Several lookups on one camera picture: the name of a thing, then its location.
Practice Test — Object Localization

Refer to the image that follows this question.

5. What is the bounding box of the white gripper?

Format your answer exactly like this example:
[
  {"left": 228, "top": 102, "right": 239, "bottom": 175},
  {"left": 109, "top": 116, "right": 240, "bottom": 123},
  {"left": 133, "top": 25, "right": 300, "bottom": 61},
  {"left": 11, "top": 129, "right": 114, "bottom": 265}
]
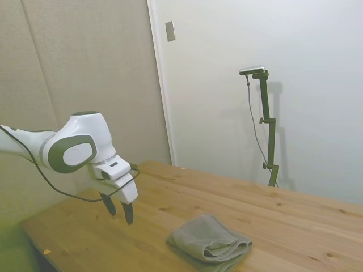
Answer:
[{"left": 86, "top": 155, "right": 139, "bottom": 226}]

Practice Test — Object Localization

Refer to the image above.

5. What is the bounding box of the grey towel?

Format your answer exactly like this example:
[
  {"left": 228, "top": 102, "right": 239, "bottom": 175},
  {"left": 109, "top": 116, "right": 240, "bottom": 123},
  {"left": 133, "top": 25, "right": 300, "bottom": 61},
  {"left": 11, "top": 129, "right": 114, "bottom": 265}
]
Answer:
[{"left": 165, "top": 214, "right": 254, "bottom": 272}]

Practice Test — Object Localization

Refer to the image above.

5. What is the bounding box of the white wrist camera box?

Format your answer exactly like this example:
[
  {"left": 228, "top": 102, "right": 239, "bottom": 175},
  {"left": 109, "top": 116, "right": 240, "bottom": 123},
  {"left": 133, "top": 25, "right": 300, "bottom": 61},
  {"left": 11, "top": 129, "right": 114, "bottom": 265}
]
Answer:
[{"left": 94, "top": 157, "right": 133, "bottom": 183}]

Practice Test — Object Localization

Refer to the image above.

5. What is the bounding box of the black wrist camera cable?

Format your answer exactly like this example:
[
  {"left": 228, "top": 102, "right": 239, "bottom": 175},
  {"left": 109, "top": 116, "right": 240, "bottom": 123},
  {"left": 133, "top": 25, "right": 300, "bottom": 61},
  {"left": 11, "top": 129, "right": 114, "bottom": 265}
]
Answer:
[{"left": 0, "top": 125, "right": 141, "bottom": 203}]

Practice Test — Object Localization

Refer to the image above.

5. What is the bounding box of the white door frame trim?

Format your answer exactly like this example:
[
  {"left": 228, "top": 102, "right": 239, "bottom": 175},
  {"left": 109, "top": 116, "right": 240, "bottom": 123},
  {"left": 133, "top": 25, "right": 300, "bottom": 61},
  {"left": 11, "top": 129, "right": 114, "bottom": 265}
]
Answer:
[{"left": 146, "top": 0, "right": 177, "bottom": 167}]

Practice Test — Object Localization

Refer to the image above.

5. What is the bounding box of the dark green camera stand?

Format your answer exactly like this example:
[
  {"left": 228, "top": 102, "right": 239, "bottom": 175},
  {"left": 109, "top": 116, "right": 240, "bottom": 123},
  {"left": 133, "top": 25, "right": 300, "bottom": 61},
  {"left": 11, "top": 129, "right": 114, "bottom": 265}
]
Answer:
[{"left": 252, "top": 70, "right": 281, "bottom": 188}]

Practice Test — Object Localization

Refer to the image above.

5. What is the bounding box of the grey wall switch plate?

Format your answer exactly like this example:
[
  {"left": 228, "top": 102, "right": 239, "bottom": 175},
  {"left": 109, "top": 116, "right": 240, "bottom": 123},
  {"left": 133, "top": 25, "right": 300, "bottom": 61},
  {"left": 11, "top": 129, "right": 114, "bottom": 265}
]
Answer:
[{"left": 164, "top": 20, "right": 176, "bottom": 43}]

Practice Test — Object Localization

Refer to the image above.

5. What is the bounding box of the silver camera on stand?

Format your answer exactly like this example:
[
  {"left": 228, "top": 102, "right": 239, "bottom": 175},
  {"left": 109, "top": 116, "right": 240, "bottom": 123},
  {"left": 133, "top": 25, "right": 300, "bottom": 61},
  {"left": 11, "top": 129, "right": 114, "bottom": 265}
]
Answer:
[{"left": 238, "top": 65, "right": 267, "bottom": 76}]

